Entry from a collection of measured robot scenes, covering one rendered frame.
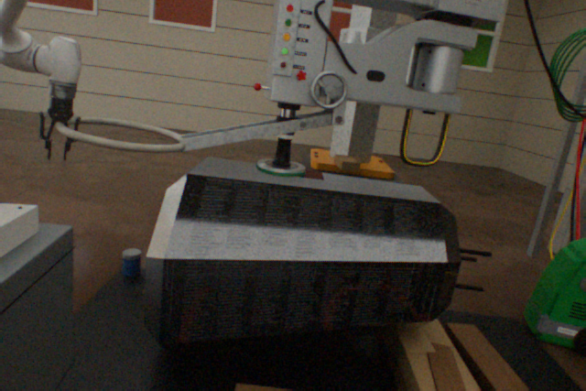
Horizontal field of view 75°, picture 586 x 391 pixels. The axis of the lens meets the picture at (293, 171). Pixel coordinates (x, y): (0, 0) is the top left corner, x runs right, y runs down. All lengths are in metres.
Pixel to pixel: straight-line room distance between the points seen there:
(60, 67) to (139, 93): 6.44
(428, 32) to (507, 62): 7.29
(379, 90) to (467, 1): 0.50
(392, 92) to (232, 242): 0.90
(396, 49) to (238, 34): 6.14
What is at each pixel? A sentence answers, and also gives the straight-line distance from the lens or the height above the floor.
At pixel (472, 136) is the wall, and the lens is 8.84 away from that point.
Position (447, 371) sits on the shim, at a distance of 1.78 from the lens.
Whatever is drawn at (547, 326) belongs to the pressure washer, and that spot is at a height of 0.11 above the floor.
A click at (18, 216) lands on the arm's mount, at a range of 1.02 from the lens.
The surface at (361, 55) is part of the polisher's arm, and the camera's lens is 1.66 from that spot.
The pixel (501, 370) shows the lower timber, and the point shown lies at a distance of 2.16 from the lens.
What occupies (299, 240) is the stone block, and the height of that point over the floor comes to 0.67.
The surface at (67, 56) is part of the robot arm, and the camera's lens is 1.60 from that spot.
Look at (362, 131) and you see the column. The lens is 2.39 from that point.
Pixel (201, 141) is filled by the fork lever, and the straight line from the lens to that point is 1.61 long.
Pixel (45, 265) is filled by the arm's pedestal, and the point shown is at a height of 0.76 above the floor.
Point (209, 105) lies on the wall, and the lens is 7.75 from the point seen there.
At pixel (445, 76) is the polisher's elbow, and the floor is 1.32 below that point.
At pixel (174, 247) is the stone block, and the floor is 0.62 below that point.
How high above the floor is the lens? 1.22
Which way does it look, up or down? 13 degrees down
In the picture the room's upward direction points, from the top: 8 degrees clockwise
